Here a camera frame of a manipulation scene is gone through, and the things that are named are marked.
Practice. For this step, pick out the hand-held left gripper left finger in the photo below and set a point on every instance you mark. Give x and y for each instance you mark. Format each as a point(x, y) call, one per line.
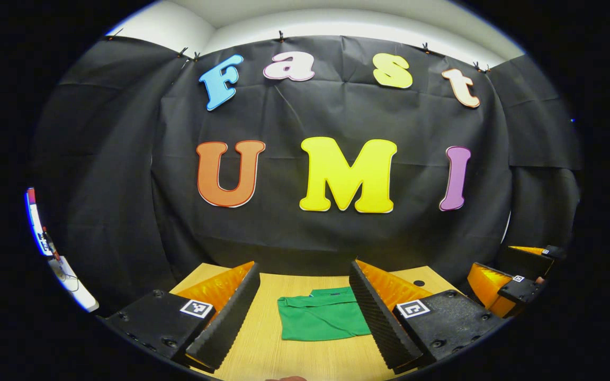
point(231, 323)

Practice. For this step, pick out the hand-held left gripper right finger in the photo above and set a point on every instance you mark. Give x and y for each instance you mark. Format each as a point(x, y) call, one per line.
point(374, 323)

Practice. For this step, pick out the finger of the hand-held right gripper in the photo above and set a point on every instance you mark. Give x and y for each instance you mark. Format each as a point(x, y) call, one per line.
point(522, 290)
point(527, 262)

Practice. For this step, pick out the green T-shirt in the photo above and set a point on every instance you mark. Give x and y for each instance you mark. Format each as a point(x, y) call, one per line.
point(321, 317)

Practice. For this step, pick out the black backdrop cloth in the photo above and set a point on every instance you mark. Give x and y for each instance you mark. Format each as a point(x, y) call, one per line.
point(337, 106)

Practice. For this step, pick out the row of black cloth clips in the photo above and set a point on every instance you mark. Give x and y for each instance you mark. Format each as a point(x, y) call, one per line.
point(280, 36)

